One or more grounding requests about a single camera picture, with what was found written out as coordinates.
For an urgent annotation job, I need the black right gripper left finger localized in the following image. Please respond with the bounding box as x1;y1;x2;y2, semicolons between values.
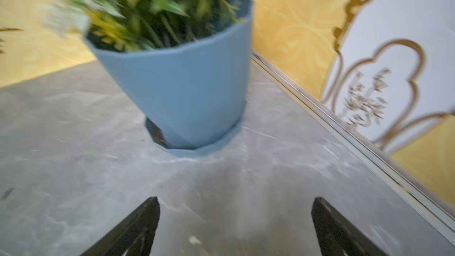
83;197;161;256

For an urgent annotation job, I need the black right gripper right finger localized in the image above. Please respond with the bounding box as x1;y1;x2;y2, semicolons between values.
311;197;387;256

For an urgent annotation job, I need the potted green plant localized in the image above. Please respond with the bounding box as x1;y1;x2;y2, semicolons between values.
46;0;254;157

